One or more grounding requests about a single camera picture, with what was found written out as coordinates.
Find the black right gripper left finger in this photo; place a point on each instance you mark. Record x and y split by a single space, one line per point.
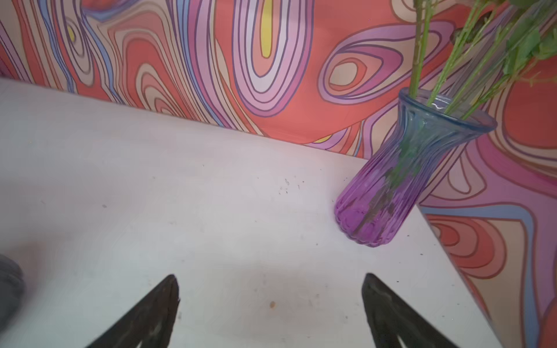
149 323

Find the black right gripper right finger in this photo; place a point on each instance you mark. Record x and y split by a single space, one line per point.
393 323

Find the purple ribbed glass vase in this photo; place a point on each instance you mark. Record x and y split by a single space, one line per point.
374 205

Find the red glass vase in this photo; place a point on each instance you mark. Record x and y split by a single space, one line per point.
13 288

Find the white rose spray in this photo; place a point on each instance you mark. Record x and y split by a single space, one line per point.
521 34

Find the pink rose stem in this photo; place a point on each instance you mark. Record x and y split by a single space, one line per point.
425 10

